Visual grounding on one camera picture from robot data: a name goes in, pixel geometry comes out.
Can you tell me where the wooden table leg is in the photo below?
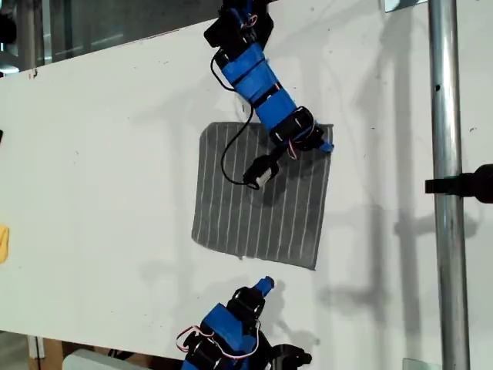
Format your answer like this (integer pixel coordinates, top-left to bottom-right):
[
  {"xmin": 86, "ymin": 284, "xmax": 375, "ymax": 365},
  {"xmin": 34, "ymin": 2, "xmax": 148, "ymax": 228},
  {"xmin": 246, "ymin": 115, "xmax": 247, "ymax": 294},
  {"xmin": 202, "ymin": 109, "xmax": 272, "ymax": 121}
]
[{"xmin": 27, "ymin": 335, "xmax": 65, "ymax": 370}]

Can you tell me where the black post clamp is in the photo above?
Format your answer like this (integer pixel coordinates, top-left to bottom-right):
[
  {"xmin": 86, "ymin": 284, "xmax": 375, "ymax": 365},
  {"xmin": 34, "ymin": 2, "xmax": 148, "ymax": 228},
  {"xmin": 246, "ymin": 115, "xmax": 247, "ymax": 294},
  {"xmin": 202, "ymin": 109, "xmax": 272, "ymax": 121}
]
[{"xmin": 424, "ymin": 163, "xmax": 493, "ymax": 205}]

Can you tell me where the round black object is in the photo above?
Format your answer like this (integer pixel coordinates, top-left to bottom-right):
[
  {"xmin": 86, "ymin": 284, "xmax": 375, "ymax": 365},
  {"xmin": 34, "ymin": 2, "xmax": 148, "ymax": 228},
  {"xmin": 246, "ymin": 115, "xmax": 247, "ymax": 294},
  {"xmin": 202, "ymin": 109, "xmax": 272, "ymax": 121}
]
[{"xmin": 0, "ymin": 13, "xmax": 17, "ymax": 44}]

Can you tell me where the white box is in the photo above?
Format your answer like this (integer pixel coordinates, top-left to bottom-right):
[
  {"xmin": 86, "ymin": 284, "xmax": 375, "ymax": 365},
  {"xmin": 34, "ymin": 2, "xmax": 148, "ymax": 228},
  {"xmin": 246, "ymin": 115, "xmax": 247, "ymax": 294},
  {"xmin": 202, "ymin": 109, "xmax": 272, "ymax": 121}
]
[{"xmin": 62, "ymin": 348, "xmax": 132, "ymax": 370}]

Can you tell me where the yellow object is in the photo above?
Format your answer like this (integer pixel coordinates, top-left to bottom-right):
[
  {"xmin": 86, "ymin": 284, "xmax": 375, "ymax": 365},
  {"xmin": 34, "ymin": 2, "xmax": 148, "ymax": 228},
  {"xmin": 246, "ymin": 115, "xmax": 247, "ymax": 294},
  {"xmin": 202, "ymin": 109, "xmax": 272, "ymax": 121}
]
[{"xmin": 0, "ymin": 225, "xmax": 11, "ymax": 264}]

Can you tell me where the black camera stalk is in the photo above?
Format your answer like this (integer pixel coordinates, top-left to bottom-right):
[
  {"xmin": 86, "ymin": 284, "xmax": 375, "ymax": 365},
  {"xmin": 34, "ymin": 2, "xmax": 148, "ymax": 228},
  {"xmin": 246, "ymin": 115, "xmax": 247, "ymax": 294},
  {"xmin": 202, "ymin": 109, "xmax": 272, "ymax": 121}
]
[{"xmin": 269, "ymin": 145, "xmax": 294, "ymax": 163}]

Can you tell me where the grey white-striped towel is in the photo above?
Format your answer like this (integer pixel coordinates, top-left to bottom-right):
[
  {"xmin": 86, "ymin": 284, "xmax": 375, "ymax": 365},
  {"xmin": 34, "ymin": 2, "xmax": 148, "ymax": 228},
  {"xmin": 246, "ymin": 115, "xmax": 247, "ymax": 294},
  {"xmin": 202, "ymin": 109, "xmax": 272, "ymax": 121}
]
[{"xmin": 191, "ymin": 121, "xmax": 335, "ymax": 271}]

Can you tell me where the red white servo wire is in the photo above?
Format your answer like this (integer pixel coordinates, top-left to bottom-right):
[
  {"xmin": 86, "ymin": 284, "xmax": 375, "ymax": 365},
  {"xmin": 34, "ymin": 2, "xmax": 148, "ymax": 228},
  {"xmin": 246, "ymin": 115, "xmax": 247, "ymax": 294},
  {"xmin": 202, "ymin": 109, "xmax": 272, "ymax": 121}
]
[
  {"xmin": 176, "ymin": 325, "xmax": 247, "ymax": 365},
  {"xmin": 287, "ymin": 129, "xmax": 315, "ymax": 161}
]

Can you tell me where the steel post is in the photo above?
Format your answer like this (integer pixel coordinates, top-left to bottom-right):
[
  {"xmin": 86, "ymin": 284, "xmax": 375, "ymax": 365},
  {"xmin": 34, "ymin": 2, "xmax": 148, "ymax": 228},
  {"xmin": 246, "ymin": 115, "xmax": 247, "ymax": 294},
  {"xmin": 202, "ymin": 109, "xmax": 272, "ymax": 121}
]
[{"xmin": 426, "ymin": 0, "xmax": 471, "ymax": 370}]

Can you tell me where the black camera cable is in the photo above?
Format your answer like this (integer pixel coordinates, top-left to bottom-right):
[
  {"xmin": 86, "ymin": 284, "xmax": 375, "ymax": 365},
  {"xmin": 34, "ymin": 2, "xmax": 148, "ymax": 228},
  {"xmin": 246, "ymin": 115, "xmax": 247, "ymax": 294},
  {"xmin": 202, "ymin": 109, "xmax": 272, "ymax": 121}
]
[{"xmin": 210, "ymin": 49, "xmax": 257, "ymax": 187}]

